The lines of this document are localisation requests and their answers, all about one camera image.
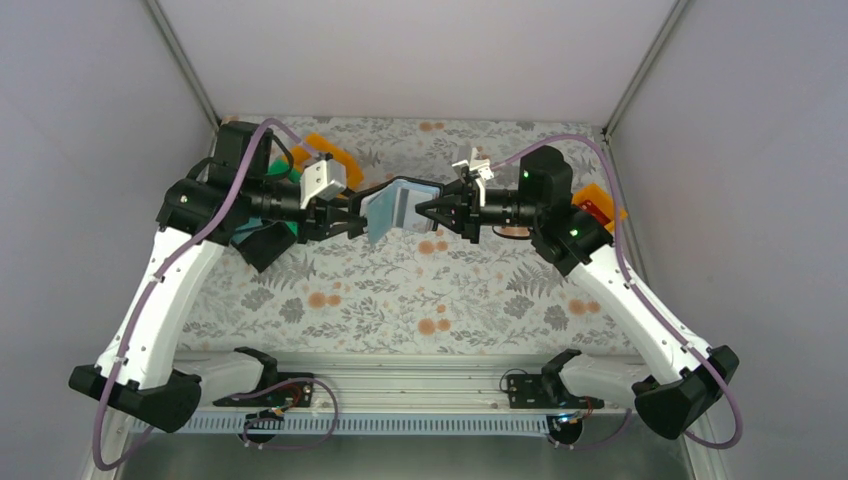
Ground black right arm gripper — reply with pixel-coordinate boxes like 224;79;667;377
416;178;542;243

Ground black leather card holder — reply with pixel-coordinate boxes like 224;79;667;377
360;178;443;245

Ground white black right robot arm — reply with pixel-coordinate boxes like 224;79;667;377
346;144;739;440

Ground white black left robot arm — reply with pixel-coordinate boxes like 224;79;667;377
69;118;363;433

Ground red cards in bin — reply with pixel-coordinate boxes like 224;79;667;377
579;200;610;226

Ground orange plastic bin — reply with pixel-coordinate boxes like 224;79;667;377
572;183;628;234
289;133;365;190

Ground green plastic bin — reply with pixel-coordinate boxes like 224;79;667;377
231;156;301;244

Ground floral patterned table mat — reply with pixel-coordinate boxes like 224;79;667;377
178;116;633;355

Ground black plastic bin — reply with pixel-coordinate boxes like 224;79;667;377
231;223;297;273

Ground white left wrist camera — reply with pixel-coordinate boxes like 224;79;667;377
299;159;347;209

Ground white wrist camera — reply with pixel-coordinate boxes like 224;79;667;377
451;145;494;207
299;159;347;209

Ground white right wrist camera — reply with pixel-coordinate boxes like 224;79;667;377
451;145;494;207

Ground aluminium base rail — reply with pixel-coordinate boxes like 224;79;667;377
133;352;648;439

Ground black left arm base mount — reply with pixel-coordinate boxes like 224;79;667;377
213;371;315;409

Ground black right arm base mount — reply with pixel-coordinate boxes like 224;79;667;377
499;369;605;410

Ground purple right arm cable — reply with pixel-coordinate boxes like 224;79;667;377
490;134;745;450

